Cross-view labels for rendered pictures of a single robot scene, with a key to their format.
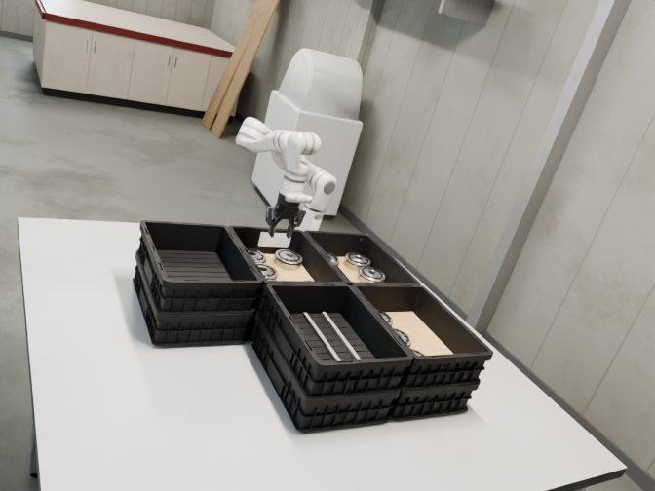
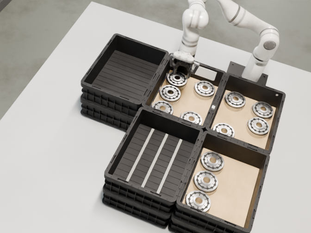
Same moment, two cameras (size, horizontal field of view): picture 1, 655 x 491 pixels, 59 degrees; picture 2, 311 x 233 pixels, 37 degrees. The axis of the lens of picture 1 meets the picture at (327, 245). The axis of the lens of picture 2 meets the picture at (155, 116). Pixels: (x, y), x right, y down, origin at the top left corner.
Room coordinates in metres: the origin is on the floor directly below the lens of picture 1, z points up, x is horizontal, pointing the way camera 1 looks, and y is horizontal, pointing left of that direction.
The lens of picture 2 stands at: (0.62, -0.85, 2.46)
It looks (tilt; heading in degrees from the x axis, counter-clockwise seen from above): 49 degrees down; 44
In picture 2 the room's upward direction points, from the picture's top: 12 degrees clockwise
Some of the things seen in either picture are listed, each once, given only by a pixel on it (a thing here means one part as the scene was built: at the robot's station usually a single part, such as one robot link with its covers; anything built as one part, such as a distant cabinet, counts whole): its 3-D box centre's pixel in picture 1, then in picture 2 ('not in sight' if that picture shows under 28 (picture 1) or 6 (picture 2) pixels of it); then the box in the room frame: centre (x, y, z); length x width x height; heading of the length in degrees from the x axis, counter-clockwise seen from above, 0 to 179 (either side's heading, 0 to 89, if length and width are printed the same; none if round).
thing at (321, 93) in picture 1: (308, 132); not in sight; (4.91, 0.42, 0.66); 0.74 x 0.63 x 1.32; 34
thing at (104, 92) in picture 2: (198, 252); (126, 68); (1.65, 0.38, 0.92); 0.40 x 0.30 x 0.02; 32
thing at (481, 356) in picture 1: (418, 321); (225, 179); (1.63, -0.34, 0.92); 0.40 x 0.30 x 0.02; 32
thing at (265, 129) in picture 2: (371, 273); (258, 125); (2.00, -0.19, 0.86); 0.10 x 0.10 x 0.01
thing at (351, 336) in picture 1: (330, 337); (154, 159); (1.47, -0.08, 0.87); 0.40 x 0.30 x 0.11; 32
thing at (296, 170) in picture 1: (297, 156); (190, 26); (1.78, 0.17, 1.27); 0.09 x 0.07 x 0.15; 133
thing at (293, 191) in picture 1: (294, 187); (187, 47); (1.77, 0.15, 1.18); 0.11 x 0.09 x 0.06; 33
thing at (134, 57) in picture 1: (134, 57); not in sight; (7.25, 2.93, 0.43); 2.21 x 1.79 x 0.85; 124
